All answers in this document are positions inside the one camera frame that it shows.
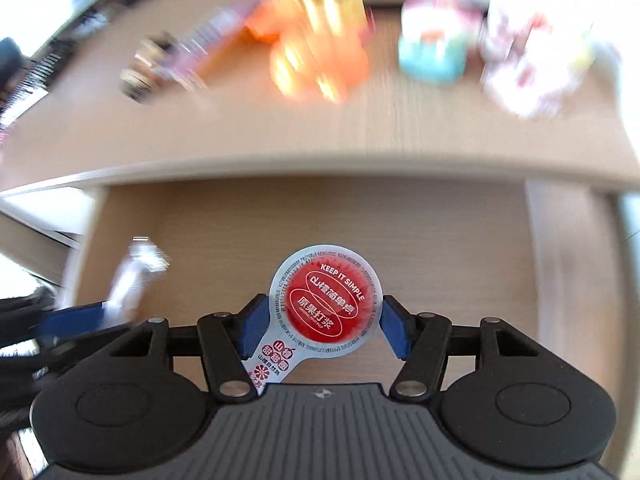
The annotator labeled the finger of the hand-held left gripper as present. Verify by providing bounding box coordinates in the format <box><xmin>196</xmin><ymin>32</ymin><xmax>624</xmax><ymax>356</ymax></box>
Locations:
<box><xmin>37</xmin><ymin>301</ymin><xmax>126</xmax><ymax>343</ymax></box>

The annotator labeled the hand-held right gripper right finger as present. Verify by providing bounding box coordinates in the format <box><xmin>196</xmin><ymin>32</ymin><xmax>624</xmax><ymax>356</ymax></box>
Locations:
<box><xmin>381</xmin><ymin>294</ymin><xmax>546</xmax><ymax>403</ymax></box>

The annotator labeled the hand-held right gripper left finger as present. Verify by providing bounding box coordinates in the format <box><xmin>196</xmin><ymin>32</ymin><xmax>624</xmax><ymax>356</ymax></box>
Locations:
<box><xmin>107</xmin><ymin>294</ymin><xmax>271</xmax><ymax>402</ymax></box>

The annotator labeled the jelly cup with red lid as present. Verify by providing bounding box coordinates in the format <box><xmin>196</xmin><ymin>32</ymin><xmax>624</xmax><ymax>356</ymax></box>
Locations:
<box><xmin>247</xmin><ymin>244</ymin><xmax>385</xmax><ymax>392</ymax></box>

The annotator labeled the wooden drawer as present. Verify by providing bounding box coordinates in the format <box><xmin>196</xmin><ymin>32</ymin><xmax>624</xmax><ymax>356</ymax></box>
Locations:
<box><xmin>57</xmin><ymin>176</ymin><xmax>626</xmax><ymax>392</ymax></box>

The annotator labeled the teal and white toy dessert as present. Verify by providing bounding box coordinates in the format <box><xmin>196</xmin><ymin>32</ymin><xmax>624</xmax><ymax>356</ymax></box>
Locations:
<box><xmin>397</xmin><ymin>0</ymin><xmax>482</xmax><ymax>84</ymax></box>

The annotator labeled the purple snack packet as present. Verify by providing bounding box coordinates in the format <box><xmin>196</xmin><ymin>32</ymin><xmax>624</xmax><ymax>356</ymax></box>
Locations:
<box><xmin>120</xmin><ymin>5</ymin><xmax>256</xmax><ymax>106</ymax></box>

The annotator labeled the orange snack packet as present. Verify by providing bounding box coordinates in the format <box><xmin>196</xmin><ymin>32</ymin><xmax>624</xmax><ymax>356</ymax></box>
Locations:
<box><xmin>244</xmin><ymin>0</ymin><xmax>374</xmax><ymax>105</ymax></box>

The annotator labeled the white and pink snack packet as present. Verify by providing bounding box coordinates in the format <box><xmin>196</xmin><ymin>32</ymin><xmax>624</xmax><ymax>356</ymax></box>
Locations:
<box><xmin>479</xmin><ymin>0</ymin><xmax>613</xmax><ymax>120</ymax></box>

